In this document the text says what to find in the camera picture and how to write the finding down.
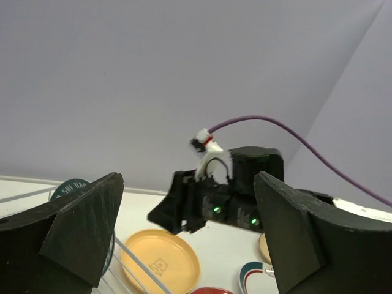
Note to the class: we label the red teal flower plate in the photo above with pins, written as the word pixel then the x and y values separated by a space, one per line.
pixel 211 290

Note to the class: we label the yellow plate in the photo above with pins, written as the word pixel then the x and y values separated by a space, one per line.
pixel 168 257

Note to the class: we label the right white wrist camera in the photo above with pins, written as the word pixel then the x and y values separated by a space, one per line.
pixel 209 154

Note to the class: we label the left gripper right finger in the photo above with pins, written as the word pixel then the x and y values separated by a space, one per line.
pixel 316 247

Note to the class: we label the green red striped plate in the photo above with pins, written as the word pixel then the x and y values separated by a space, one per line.
pixel 258 278

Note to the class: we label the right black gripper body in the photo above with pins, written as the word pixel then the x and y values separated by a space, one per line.
pixel 232 203

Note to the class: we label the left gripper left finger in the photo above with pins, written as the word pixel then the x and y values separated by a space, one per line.
pixel 61 232

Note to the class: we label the beige patterned plate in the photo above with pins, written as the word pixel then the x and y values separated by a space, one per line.
pixel 264 249

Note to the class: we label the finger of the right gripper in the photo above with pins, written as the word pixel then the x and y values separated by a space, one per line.
pixel 168 214

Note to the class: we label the green rim lettered plate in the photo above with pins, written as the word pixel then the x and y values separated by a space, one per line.
pixel 70 186

